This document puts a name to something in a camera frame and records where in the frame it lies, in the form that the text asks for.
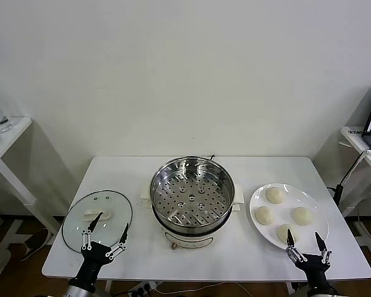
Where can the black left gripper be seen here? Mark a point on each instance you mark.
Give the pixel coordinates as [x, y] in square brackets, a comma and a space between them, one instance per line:
[94, 256]

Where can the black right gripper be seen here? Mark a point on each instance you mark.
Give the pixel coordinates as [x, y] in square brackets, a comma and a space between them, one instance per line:
[315, 266]

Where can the white steamed baozi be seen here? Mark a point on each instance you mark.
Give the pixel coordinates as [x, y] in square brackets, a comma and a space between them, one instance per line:
[265, 214]
[274, 195]
[283, 233]
[303, 215]

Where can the glass pot lid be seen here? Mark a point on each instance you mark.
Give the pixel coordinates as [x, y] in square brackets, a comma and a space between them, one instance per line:
[111, 201]

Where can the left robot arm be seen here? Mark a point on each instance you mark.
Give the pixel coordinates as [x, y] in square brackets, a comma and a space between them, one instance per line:
[77, 291]

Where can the perforated steel steamer basket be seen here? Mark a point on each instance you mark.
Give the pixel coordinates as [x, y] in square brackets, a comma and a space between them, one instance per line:
[191, 198]

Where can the white round plate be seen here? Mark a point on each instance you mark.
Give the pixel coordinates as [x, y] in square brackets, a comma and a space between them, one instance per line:
[296, 198]

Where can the black power adapter block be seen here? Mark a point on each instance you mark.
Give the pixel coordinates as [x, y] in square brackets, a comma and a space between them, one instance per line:
[339, 192]

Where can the white power strip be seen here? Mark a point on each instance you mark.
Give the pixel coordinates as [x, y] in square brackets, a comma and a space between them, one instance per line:
[142, 288]

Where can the dark slip-on shoe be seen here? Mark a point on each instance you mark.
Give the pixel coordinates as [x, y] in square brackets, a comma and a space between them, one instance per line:
[34, 244]

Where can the white electric cooker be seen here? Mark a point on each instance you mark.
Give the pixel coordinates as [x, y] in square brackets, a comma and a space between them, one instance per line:
[188, 241]

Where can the white laptop side table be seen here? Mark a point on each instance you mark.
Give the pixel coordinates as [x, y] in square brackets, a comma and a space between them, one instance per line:
[355, 139]

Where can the clear drinking glass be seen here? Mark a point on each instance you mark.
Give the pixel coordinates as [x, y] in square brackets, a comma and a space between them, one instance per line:
[5, 126]

